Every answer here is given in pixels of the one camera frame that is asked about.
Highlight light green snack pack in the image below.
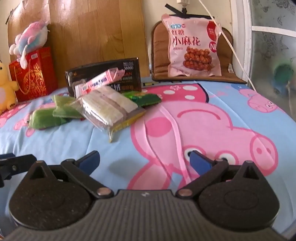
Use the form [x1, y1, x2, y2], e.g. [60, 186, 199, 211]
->
[52, 95, 83, 119]
[28, 108, 70, 130]

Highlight clear bag of wafers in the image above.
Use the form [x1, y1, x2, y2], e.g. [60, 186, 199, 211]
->
[68, 85, 146, 142]

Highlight dark green cracker pack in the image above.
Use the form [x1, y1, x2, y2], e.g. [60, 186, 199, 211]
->
[123, 91, 162, 107]

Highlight pink UHA candy box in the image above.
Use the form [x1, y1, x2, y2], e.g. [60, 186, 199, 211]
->
[72, 68, 125, 98]

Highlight peppa pig blue bedsheet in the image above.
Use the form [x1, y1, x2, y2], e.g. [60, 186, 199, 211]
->
[1, 81, 295, 232]

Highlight yellow duck plush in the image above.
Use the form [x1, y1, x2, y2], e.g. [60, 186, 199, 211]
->
[0, 62, 19, 114]

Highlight red gift bag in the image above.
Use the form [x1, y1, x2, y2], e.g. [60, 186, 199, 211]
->
[9, 47, 58, 102]

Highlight black sheep print box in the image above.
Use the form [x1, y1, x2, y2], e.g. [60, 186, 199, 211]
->
[65, 58, 142, 97]

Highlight pink fried dough snack bag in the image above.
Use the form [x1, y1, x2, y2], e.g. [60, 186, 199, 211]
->
[162, 14, 222, 77]

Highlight green blue object behind glass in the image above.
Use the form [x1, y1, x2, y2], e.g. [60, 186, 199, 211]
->
[273, 64, 294, 96]

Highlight pink blue unicorn plush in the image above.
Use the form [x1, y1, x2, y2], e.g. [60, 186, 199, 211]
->
[9, 21, 49, 69]

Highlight brown seat cushion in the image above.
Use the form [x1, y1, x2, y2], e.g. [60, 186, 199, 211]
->
[152, 15, 244, 83]

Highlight wooden headboard panel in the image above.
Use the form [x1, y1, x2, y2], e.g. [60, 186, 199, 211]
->
[4, 0, 149, 87]

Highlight white power strip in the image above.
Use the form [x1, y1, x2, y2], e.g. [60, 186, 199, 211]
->
[177, 0, 190, 6]

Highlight white power cable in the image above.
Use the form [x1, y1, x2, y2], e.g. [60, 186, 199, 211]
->
[198, 0, 258, 92]

